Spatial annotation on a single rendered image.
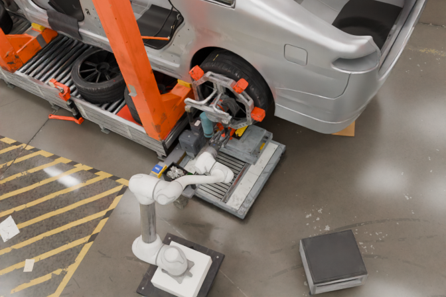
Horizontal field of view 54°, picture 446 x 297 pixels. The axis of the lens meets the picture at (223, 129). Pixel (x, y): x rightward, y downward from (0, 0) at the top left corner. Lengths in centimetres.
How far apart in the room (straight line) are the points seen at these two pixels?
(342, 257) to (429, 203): 109
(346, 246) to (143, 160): 209
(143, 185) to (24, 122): 274
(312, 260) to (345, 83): 130
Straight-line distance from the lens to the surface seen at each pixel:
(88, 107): 451
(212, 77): 334
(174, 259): 308
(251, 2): 295
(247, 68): 335
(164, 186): 271
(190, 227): 391
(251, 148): 399
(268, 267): 370
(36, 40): 511
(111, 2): 284
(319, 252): 340
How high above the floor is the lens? 347
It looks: 52 degrees down
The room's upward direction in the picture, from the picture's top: 10 degrees counter-clockwise
